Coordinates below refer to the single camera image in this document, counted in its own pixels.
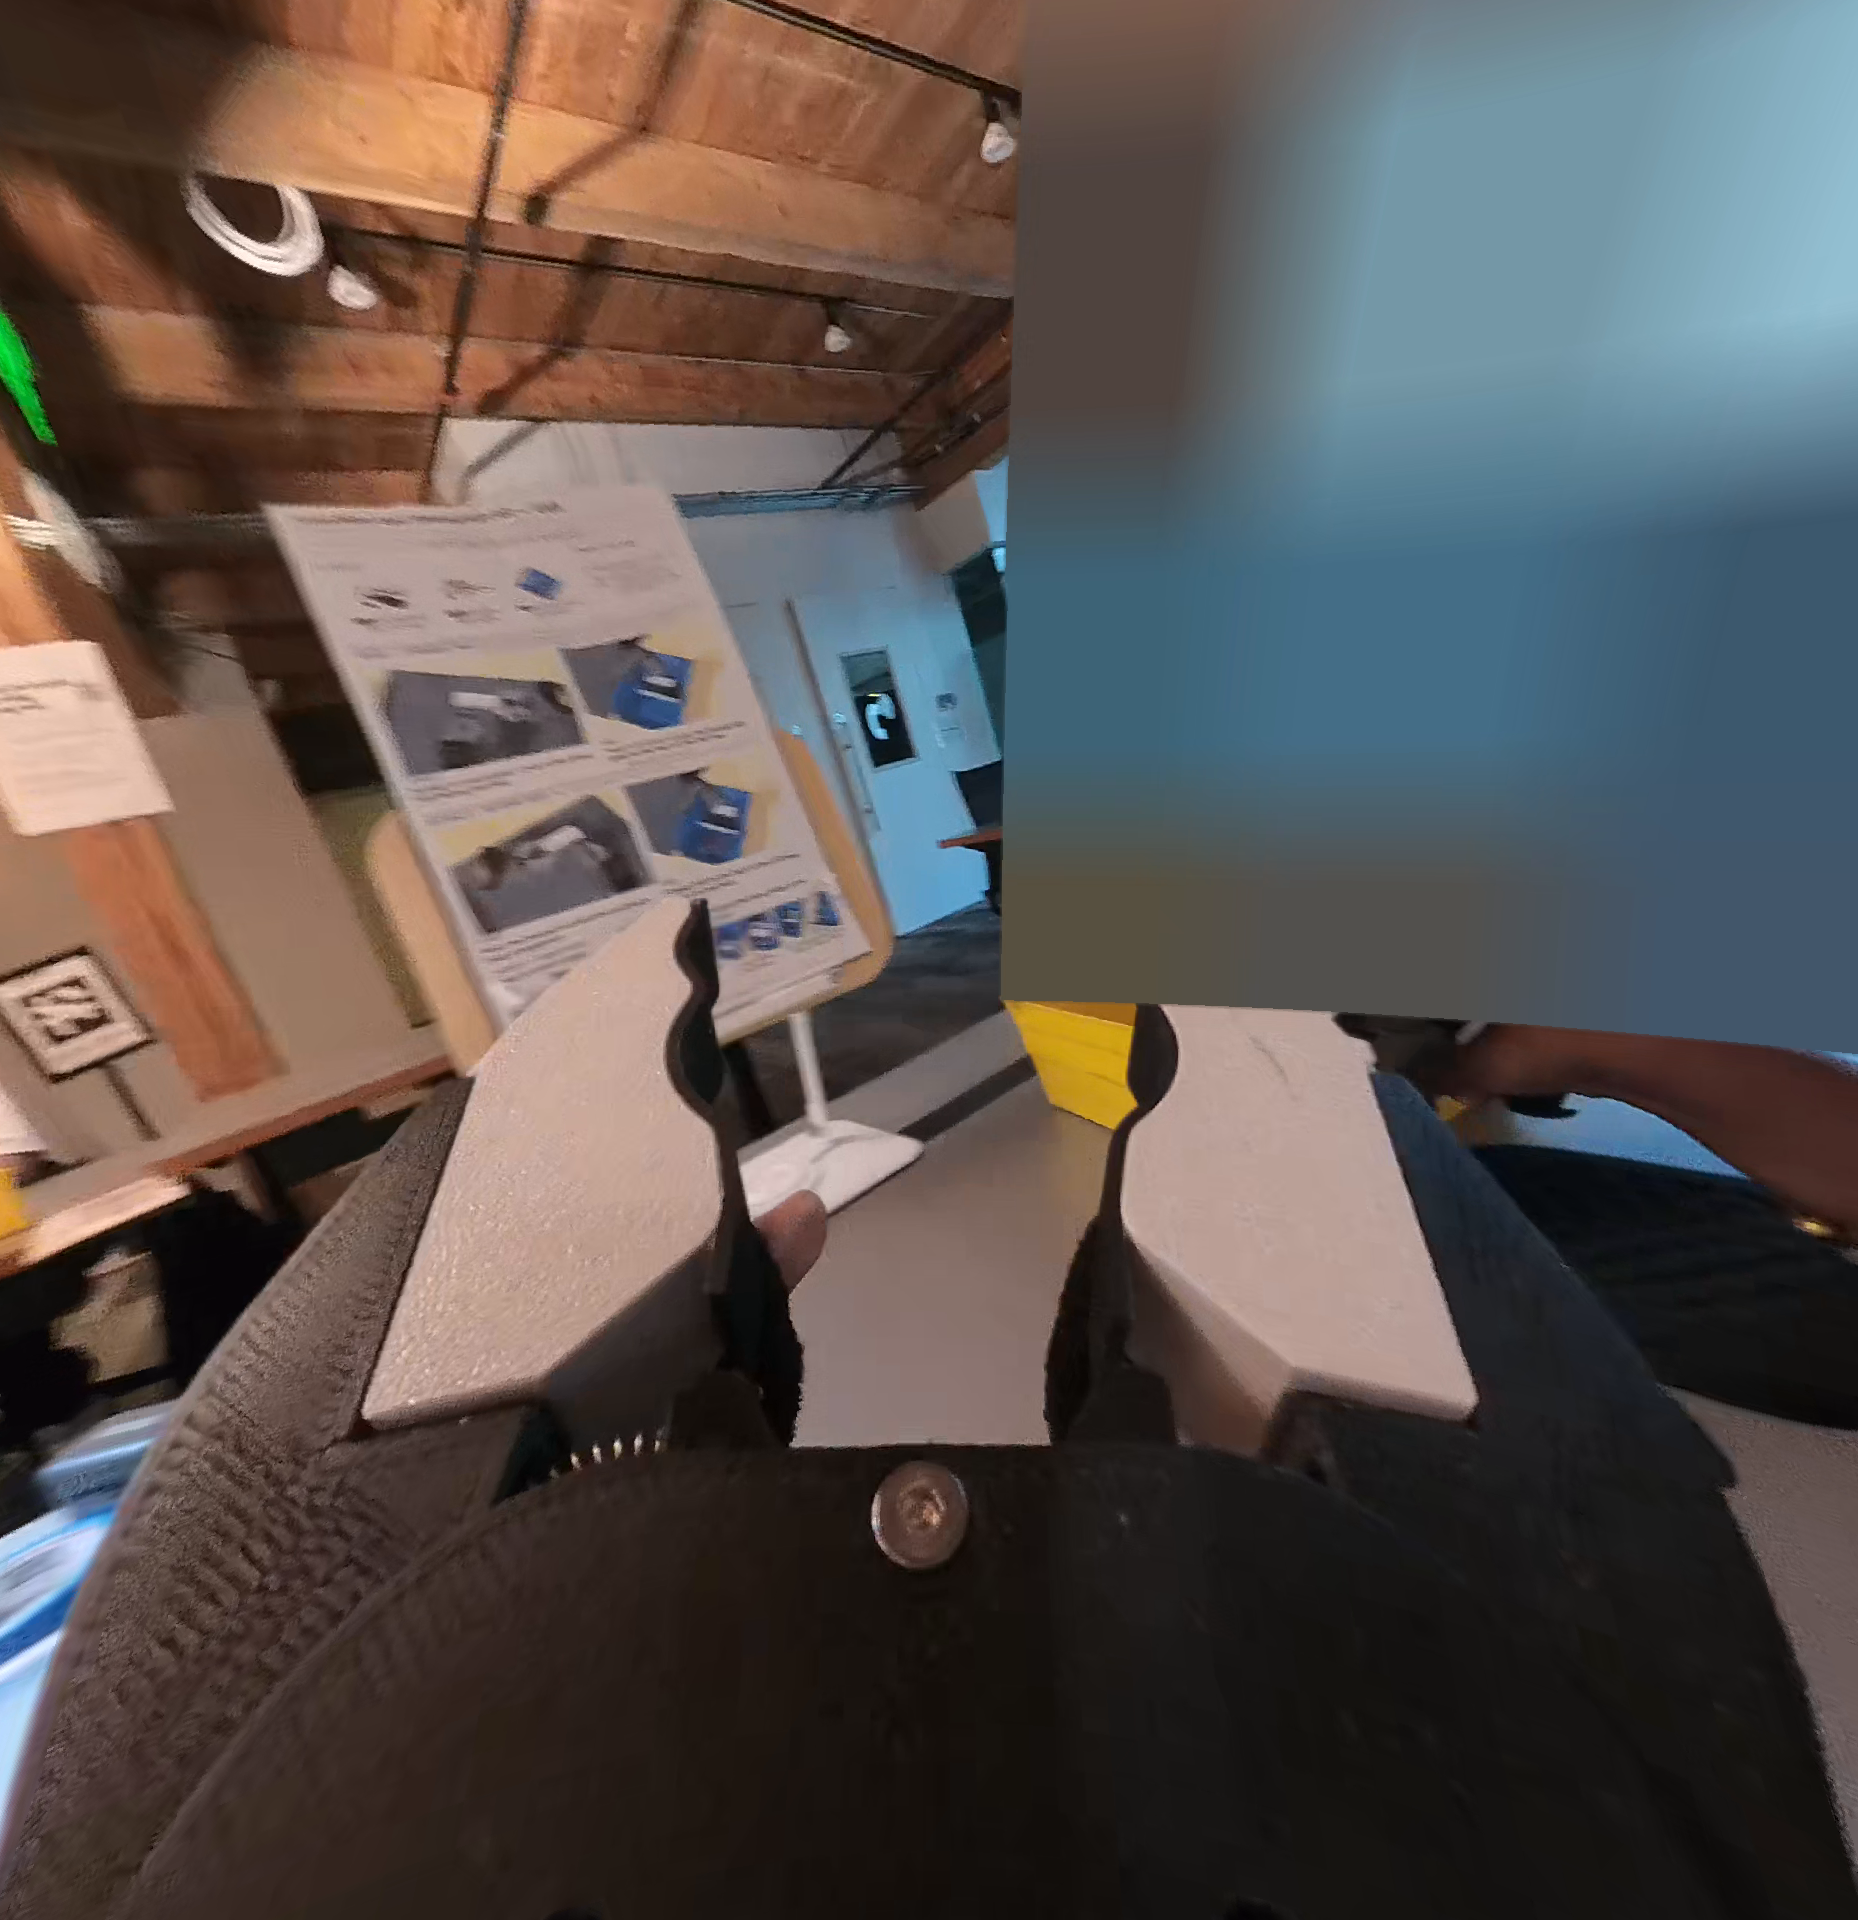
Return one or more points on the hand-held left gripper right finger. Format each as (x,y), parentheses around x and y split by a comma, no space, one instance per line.
(1272,1201)

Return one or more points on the wooden post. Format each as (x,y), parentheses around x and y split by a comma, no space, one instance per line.
(163,959)

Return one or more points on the green exit sign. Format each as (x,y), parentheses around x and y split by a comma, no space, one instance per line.
(6,368)

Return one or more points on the black white marker sign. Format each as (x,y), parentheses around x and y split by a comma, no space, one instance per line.
(64,1015)

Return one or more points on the black mat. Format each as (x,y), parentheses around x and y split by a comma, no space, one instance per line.
(1695,1290)

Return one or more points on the wooden board floor stand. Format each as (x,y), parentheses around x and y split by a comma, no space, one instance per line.
(847,899)

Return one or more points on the yellow plastic bin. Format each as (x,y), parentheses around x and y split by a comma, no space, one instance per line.
(1076,1063)

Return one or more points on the white paper notice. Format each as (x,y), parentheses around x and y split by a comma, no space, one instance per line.
(54,735)

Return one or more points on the white instruction poster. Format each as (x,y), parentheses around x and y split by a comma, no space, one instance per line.
(544,665)

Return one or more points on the person's right forearm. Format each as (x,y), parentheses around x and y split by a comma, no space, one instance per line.
(1695,1107)

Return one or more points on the person's left hand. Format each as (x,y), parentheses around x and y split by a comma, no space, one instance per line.
(796,1238)

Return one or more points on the white door with window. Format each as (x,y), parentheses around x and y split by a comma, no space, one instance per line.
(902,838)

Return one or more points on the wooden desk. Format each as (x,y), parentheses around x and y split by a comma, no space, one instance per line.
(270,1113)

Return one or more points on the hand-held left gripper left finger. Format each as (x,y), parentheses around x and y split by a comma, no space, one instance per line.
(571,1201)

